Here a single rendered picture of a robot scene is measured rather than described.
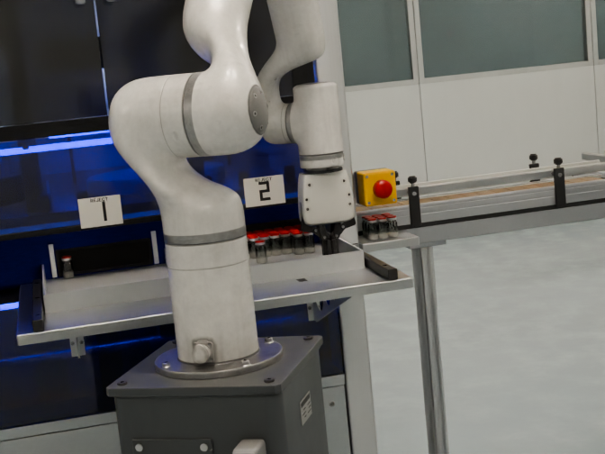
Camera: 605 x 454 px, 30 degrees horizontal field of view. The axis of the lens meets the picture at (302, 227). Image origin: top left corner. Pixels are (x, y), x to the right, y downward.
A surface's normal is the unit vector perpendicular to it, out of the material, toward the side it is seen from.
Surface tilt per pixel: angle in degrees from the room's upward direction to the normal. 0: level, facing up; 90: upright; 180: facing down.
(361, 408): 90
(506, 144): 90
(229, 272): 90
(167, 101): 66
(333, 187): 91
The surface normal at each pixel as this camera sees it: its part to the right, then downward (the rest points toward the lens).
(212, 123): -0.23, 0.33
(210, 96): -0.29, -0.26
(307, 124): -0.43, 0.18
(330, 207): 0.26, 0.19
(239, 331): 0.61, 0.06
